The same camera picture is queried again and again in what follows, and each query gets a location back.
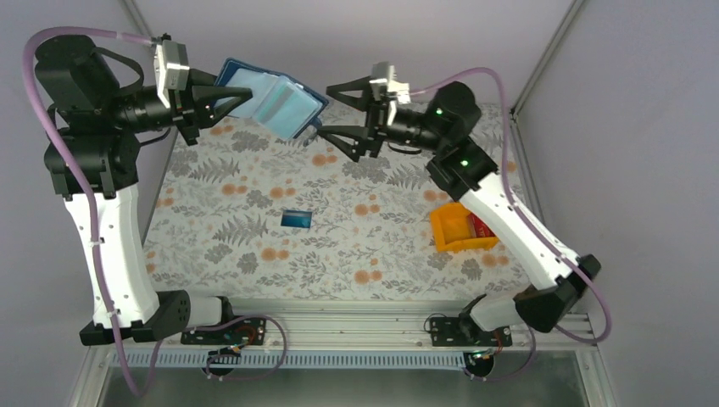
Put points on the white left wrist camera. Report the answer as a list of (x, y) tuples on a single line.
[(171, 68)]

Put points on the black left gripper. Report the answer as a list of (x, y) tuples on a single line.
[(201, 98)]

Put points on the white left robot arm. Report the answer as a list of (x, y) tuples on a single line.
[(93, 123)]

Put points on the blue credit card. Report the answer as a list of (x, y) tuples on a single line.
[(296, 219)]

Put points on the floral table cloth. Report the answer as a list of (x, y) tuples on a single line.
[(217, 230)]

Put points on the yellow plastic bin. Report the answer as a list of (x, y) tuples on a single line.
[(452, 232)]

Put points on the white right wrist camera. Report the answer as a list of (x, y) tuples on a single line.
[(385, 85)]

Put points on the blue leather card holder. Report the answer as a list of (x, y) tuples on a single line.
[(280, 103)]

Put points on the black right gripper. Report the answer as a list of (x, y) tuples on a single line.
[(375, 120)]

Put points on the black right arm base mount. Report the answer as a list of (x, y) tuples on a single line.
[(466, 332)]

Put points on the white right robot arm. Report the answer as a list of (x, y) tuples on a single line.
[(558, 276)]

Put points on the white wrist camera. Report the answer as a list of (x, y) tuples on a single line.
[(385, 85), (171, 68)]

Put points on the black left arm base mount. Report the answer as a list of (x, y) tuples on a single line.
[(231, 331)]

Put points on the aluminium rail base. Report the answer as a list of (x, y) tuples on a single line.
[(343, 334)]

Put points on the red item in bin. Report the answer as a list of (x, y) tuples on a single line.
[(479, 228)]

